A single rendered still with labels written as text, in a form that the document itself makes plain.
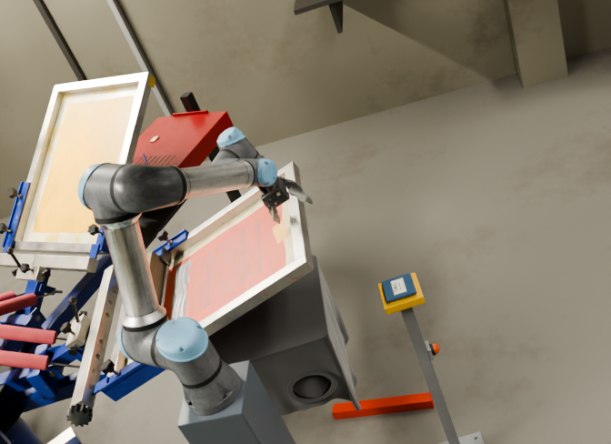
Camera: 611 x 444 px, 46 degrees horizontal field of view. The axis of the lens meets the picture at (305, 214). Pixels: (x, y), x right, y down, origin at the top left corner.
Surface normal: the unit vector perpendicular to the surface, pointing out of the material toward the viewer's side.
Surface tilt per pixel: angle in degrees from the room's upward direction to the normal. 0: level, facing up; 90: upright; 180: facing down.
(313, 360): 92
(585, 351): 0
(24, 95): 90
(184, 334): 7
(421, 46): 90
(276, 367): 95
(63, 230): 32
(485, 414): 0
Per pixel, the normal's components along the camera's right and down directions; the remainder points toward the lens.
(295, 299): -0.33, -0.77
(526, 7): -0.04, 0.58
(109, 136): -0.49, -0.32
